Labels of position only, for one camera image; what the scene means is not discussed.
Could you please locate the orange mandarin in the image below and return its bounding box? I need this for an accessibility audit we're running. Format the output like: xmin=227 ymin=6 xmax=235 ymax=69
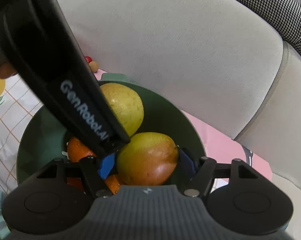
xmin=67 ymin=137 xmax=96 ymax=163
xmin=104 ymin=174 xmax=126 ymax=194

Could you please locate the red cherry tomato front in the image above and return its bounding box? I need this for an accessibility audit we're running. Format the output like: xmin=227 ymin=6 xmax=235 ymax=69
xmin=66 ymin=178 xmax=84 ymax=192

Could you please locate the red cherry tomato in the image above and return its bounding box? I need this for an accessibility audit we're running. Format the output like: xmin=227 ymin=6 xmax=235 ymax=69
xmin=66 ymin=178 xmax=84 ymax=192
xmin=85 ymin=56 xmax=92 ymax=63

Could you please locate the orange mandarin front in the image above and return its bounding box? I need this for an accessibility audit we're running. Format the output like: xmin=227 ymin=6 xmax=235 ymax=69
xmin=67 ymin=137 xmax=96 ymax=163

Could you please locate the red cherry tomato back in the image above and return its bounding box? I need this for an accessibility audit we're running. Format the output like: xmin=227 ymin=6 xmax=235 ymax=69
xmin=85 ymin=56 xmax=92 ymax=63

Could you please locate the brown longan back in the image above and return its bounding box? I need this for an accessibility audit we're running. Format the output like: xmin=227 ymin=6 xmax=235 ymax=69
xmin=89 ymin=61 xmax=99 ymax=73

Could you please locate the person hand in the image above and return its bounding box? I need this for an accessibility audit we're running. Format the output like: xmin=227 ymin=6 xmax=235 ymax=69
xmin=0 ymin=62 xmax=17 ymax=79

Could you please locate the green colander bowl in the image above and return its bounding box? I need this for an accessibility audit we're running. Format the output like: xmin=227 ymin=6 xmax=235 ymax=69
xmin=16 ymin=73 xmax=206 ymax=184

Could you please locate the pink checkered picnic cloth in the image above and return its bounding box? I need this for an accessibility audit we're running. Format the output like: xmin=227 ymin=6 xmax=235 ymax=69
xmin=0 ymin=70 xmax=272 ymax=193

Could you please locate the beige sofa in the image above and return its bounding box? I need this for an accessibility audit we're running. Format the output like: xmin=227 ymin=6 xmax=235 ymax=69
xmin=58 ymin=0 xmax=301 ymax=239

